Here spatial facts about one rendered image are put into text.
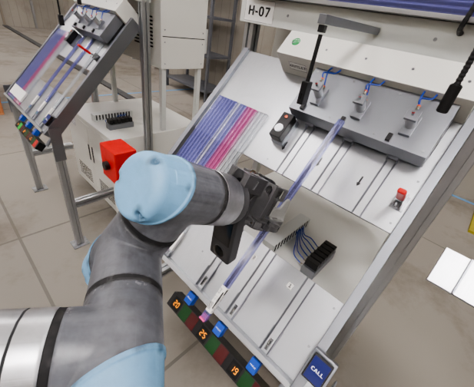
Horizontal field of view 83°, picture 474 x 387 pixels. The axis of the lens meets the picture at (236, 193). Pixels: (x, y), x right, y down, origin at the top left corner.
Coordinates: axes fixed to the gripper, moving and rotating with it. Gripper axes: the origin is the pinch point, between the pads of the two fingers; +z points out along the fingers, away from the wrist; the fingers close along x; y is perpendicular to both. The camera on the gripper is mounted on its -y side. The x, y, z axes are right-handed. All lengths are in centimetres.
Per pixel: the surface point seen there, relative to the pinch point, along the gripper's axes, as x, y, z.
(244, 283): 1.3, -19.3, 7.7
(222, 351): -3.3, -34.7, 4.7
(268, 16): 41, 49, 17
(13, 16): 1151, 36, 215
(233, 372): -8.0, -36.0, 4.4
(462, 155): -22.0, 32.4, 29.6
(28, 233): 149, -100, 24
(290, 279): -7.0, -11.8, 9.6
